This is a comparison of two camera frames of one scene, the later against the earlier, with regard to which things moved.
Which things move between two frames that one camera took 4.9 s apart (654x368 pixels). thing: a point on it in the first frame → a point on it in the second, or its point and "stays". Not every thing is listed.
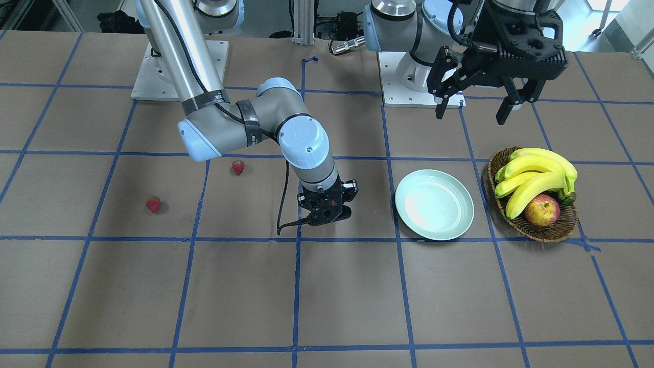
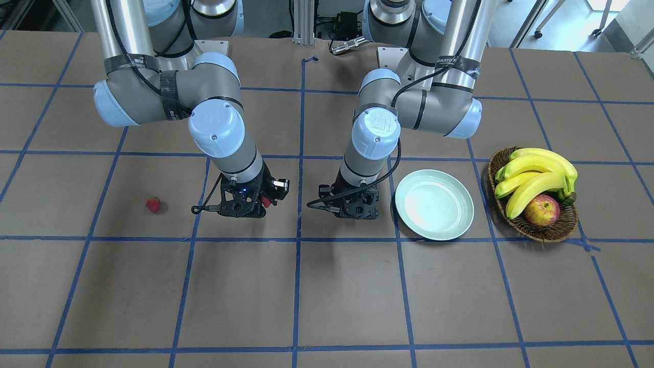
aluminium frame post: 303,22 stays
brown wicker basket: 562,227 stays
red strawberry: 153,203 stays
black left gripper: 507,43 → 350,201
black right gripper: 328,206 → 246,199
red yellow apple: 542,210 stays
